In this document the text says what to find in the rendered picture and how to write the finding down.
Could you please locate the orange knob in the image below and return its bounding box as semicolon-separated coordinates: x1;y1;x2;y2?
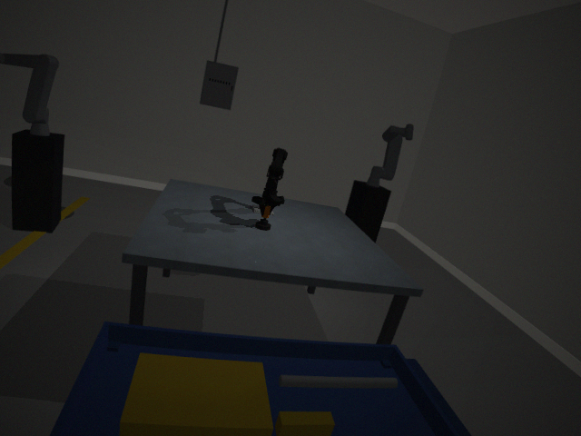
261;205;271;218

